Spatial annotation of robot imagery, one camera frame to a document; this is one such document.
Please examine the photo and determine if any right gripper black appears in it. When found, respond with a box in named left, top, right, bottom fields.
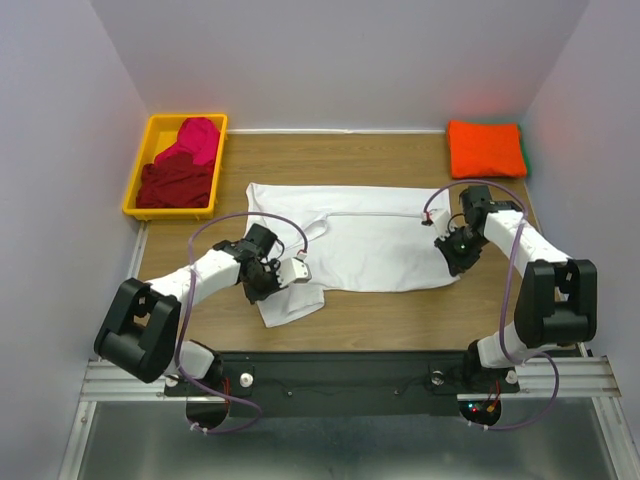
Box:
left=434, top=225, right=489, bottom=276

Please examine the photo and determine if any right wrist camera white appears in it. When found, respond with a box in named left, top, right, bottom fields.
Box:
left=421, top=208, right=451, bottom=238

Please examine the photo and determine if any yellow plastic bin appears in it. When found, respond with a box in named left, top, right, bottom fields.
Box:
left=123, top=113, right=228, bottom=221

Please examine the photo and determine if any white t shirt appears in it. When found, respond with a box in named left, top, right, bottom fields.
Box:
left=246, top=183, right=457, bottom=328

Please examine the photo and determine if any dark red t shirt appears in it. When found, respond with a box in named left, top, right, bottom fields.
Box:
left=136, top=153, right=213, bottom=209

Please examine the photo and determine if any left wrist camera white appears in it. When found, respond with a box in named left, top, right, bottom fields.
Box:
left=276, top=257, right=312, bottom=289

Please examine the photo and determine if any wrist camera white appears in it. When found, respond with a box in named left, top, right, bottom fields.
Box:
left=421, top=208, right=451, bottom=238
left=276, top=257, right=312, bottom=289

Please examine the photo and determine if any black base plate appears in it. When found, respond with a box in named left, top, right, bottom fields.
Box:
left=164, top=351, right=521, bottom=419

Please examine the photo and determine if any pink t shirt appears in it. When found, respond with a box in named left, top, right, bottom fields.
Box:
left=154, top=117, right=220, bottom=166

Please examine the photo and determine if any folded green t shirt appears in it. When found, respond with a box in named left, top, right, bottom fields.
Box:
left=517, top=124, right=532, bottom=178

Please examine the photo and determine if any purple cable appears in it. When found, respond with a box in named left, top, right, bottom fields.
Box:
left=173, top=211, right=309, bottom=435
left=420, top=179, right=560, bottom=432

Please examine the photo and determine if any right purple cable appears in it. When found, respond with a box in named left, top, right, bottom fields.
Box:
left=420, top=179, right=560, bottom=432

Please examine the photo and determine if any folded orange t shirt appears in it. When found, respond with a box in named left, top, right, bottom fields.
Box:
left=446, top=120, right=528, bottom=180

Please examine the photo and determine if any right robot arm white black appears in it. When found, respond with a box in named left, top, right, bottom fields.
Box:
left=422, top=179, right=598, bottom=390

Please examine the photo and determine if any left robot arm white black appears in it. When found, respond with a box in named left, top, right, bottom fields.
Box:
left=94, top=224, right=282, bottom=394

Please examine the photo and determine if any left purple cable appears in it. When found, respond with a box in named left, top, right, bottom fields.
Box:
left=173, top=211, right=309, bottom=435

